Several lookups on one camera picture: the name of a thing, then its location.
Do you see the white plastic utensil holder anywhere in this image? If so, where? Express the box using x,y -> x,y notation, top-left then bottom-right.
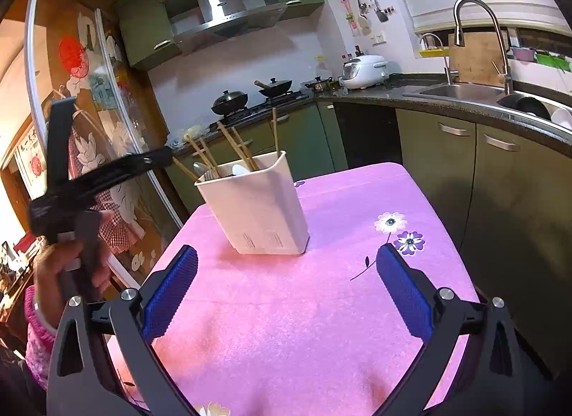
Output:
195,151 -> 309,255

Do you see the black pan with handle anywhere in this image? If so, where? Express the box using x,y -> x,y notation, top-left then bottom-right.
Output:
254,78 -> 292,99

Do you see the person's left hand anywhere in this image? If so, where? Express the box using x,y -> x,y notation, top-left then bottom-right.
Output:
34,240 -> 110,329

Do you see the steel sink basin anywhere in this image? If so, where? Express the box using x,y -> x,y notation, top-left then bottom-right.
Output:
407,84 -> 505,102

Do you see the glass sliding door floral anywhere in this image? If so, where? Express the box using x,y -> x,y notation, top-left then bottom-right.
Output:
23,0 -> 182,287

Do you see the wooden cutting board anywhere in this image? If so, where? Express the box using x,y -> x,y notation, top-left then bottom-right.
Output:
448,32 -> 504,87

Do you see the pink floral tablecloth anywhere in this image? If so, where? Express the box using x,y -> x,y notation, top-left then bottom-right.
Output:
153,163 -> 477,415

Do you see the steel kitchen faucet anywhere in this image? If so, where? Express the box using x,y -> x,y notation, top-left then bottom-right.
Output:
449,0 -> 514,95

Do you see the black wok with lid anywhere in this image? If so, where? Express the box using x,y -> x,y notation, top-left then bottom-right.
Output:
211,90 -> 248,116

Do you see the small black pot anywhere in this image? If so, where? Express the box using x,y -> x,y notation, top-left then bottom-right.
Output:
302,76 -> 334,95

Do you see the white ceramic spoon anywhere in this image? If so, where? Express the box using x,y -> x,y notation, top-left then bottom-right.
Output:
232,163 -> 250,176

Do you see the small steel faucet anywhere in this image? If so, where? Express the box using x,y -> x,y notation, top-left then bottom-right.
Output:
420,33 -> 459,85

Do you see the hanging black spatula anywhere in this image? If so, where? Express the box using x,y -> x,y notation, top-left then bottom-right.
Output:
372,0 -> 389,23

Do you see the white rice cooker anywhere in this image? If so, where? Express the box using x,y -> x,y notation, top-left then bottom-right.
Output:
340,55 -> 390,90

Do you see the steel range hood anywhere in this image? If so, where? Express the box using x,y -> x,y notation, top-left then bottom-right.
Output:
165,0 -> 287,55

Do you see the black-handled fork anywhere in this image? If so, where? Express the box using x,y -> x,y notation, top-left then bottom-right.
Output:
193,162 -> 211,181

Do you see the pink knitted sleeve forearm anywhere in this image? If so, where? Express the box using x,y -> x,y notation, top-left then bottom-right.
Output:
24,285 -> 56,391

